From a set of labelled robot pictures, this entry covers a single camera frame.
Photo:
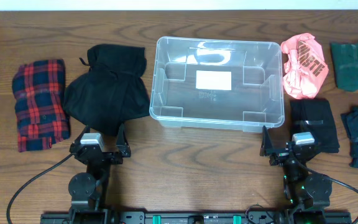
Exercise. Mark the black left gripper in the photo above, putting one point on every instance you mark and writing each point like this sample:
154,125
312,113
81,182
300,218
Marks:
123,151

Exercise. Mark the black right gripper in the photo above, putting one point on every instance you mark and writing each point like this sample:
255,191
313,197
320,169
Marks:
267,148

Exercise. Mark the black shirt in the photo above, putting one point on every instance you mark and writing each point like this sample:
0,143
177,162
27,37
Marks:
315,116

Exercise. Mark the pink printed t-shirt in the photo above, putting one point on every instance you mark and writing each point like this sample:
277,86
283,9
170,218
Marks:
306,69

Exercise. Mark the dark green shirt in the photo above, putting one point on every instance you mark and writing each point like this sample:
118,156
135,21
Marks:
345,61

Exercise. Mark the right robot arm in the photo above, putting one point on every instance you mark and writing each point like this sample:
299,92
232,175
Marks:
307,192

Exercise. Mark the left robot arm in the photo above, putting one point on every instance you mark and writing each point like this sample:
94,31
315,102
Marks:
88,189

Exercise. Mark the red navy plaid shirt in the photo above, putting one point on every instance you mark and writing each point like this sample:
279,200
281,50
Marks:
38,89

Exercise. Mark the clear plastic storage bin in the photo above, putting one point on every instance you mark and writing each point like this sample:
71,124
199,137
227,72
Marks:
217,84

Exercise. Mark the black drawstring garment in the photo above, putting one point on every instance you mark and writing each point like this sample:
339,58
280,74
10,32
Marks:
112,91

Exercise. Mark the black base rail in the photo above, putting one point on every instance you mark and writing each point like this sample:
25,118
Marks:
255,216

